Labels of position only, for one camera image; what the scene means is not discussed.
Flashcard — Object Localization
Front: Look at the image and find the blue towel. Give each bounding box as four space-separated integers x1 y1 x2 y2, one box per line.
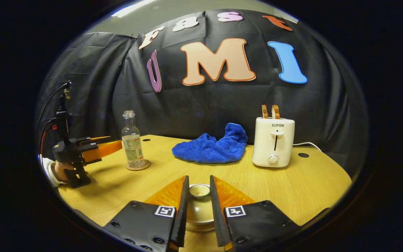
172 122 248 164

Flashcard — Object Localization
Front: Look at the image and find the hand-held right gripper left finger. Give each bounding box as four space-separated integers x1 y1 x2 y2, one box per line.
104 175 190 252

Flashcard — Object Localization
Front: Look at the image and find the clear water bottle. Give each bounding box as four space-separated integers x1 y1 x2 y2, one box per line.
121 110 146 168

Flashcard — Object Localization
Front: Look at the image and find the dark red cable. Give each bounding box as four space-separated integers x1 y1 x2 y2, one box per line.
39 118 62 156

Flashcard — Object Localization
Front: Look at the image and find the white toaster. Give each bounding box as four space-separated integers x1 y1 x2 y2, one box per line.
252 117 296 168

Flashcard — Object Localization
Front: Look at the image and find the round cork coaster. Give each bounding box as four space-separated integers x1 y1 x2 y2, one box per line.
125 159 151 171

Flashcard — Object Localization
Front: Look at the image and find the cream teacup lid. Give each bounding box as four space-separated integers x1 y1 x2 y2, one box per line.
186 184 215 223

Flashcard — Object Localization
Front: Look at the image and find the white power cable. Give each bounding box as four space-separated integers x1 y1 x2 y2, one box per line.
292 141 323 152

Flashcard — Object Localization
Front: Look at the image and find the black cable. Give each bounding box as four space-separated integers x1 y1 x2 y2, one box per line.
36 82 71 133

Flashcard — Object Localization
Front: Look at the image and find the black backdrop cloth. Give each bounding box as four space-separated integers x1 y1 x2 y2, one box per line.
37 9 369 175

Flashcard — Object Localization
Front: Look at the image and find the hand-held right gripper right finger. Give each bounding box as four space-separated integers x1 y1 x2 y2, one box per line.
209 175 302 252

